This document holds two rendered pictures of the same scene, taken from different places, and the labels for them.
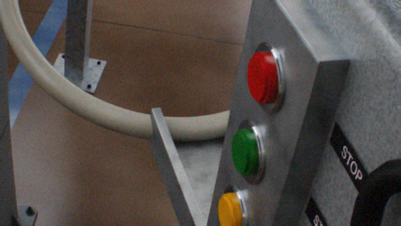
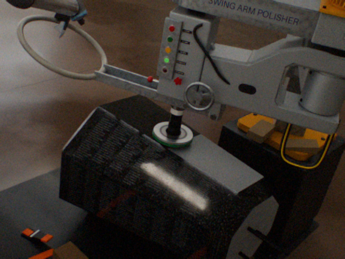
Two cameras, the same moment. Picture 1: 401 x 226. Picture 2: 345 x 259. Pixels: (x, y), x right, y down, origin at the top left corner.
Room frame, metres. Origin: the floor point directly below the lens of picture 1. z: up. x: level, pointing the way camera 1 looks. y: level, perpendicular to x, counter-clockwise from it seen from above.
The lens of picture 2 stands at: (-1.03, 1.60, 2.17)
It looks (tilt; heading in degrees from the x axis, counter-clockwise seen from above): 30 degrees down; 306
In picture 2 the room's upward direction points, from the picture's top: 11 degrees clockwise
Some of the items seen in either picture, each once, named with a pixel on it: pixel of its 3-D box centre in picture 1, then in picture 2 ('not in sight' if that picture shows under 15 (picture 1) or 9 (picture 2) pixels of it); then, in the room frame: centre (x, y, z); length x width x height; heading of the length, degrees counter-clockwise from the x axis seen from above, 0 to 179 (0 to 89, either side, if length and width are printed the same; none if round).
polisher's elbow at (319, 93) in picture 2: not in sight; (324, 88); (-0.30, -0.44, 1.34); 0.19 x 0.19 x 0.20
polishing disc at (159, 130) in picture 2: not in sight; (173, 133); (0.29, -0.17, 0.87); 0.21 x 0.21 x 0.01
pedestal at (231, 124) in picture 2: not in sight; (270, 178); (0.03, -1.00, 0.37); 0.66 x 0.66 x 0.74; 0
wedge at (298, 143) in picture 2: not in sight; (299, 143); (-0.14, -0.83, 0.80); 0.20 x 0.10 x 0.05; 38
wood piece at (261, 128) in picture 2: not in sight; (261, 131); (0.08, -0.75, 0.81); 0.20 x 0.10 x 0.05; 98
